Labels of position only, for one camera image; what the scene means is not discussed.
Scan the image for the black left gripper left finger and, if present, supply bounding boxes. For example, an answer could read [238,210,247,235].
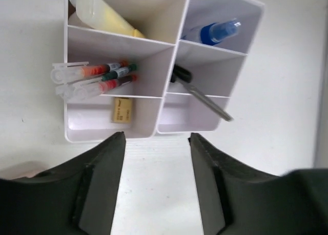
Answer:
[1,132,126,234]

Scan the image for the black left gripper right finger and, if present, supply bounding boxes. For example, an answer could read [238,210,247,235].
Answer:
[189,133,327,234]

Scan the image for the red gel pen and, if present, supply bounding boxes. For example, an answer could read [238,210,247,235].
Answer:
[73,74,138,100]
[50,61,128,85]

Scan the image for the green gel pen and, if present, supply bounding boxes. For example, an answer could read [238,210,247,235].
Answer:
[55,64,137,101]

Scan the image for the black handled scissors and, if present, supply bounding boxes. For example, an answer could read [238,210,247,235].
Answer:
[170,65,233,122]

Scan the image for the clear bottle blue cap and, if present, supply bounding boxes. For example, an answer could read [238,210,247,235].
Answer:
[181,19,241,46]

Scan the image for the yellow highlighter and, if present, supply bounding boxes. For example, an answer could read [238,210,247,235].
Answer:
[75,0,145,38]

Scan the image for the right white compartment organizer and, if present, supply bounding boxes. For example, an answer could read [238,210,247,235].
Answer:
[157,0,264,134]

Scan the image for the white compartment organizer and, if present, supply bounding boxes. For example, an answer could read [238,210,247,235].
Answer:
[157,0,264,134]
[63,0,193,143]

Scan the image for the left white compartment organizer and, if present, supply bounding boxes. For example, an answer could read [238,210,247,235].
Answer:
[63,0,193,143]

